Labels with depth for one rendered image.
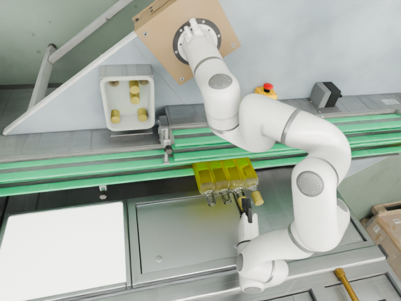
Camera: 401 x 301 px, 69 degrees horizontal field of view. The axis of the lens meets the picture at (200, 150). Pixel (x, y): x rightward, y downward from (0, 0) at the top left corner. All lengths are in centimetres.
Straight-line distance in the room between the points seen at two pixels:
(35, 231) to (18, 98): 91
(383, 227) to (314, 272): 361
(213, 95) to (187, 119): 42
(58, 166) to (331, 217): 90
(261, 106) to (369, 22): 78
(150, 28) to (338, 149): 60
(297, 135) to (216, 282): 60
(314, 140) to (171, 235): 66
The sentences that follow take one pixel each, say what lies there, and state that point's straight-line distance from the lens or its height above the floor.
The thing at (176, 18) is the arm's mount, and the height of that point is 85.
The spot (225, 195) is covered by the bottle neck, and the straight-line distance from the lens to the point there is 106.
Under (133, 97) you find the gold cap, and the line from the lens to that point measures 107.
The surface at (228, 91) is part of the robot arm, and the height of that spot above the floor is 115.
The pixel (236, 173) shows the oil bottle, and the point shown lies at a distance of 112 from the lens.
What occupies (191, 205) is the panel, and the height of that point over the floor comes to 105.
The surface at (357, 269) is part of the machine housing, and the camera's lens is 128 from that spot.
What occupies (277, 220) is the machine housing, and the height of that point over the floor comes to 115.
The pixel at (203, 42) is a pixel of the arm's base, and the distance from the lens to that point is 88.
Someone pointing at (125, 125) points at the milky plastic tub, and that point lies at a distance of 113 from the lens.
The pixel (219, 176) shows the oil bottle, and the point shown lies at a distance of 109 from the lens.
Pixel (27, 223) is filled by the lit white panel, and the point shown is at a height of 103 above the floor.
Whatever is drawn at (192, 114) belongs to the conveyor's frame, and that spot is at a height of 82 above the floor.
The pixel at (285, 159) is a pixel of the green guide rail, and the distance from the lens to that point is 133.
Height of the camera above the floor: 170
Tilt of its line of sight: 43 degrees down
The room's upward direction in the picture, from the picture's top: 162 degrees clockwise
